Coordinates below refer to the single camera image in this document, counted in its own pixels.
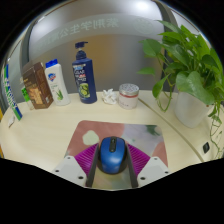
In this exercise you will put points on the green white shuttlecock tube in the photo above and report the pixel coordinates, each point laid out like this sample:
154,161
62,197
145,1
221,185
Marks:
11,96

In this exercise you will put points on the floral pastel mouse pad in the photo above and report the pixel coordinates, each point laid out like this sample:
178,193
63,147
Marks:
113,135

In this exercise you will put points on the brown snack box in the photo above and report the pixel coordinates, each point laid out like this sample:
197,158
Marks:
37,86

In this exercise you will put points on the white body wash bottle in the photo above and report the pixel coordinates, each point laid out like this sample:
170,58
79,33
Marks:
57,83

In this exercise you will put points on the small white packet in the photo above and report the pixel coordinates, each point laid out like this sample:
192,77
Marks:
11,121

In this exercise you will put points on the small white pink jar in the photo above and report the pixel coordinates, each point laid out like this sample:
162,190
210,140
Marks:
128,96

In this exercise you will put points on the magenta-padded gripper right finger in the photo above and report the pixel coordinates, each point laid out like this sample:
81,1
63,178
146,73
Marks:
141,163

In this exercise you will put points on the potted green pothos plant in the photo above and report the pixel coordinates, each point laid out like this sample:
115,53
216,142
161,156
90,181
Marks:
190,76

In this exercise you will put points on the dark blue pump shampoo bottle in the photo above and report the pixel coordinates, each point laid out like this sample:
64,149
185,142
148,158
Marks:
84,76

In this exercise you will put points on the blue computer mouse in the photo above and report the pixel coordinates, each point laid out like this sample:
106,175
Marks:
112,155

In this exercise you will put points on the clear green-label drink bottle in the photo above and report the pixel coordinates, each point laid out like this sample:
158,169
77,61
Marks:
27,95

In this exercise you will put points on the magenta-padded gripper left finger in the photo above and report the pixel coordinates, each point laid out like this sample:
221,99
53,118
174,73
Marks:
81,163

